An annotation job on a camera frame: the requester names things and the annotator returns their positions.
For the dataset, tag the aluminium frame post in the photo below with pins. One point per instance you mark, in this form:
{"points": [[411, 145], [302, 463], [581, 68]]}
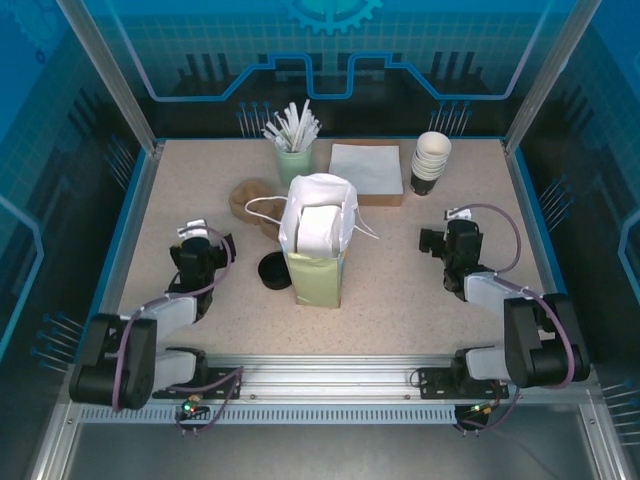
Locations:
{"points": [[113, 75], [541, 75]]}

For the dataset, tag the dark-walled paper cup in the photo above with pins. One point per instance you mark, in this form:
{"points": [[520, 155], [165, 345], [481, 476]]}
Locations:
{"points": [[427, 186]]}

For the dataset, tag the small LED circuit board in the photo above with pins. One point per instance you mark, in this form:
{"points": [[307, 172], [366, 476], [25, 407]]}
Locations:
{"points": [[191, 409], [480, 410]]}

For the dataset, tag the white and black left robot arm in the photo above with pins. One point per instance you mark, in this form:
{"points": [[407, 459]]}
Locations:
{"points": [[170, 310]]}

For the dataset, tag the blue aluminium side rail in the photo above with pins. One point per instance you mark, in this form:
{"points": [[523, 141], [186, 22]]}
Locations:
{"points": [[539, 235], [131, 235]]}

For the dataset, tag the green straw holder cup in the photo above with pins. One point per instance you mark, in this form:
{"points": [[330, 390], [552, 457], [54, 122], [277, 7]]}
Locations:
{"points": [[296, 167]]}

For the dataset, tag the brown pulp cup carrier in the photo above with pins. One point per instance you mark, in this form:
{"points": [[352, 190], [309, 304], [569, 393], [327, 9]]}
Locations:
{"points": [[250, 197]]}

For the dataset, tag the green and white paper bag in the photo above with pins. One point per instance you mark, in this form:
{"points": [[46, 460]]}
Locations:
{"points": [[315, 280]]}

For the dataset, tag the white napkin stack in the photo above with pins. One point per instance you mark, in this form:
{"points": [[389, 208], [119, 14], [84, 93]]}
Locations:
{"points": [[370, 167]]}

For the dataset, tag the white wrapped straw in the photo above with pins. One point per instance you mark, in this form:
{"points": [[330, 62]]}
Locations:
{"points": [[314, 131], [310, 122], [303, 122], [272, 136], [276, 129], [291, 120]]}

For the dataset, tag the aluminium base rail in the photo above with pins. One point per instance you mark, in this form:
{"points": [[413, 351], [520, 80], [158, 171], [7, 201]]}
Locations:
{"points": [[330, 375]]}

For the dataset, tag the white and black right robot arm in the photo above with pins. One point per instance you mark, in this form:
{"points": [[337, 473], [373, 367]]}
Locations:
{"points": [[492, 290]]}

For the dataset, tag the black cup lid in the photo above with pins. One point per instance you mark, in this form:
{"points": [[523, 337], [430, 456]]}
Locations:
{"points": [[274, 270]]}

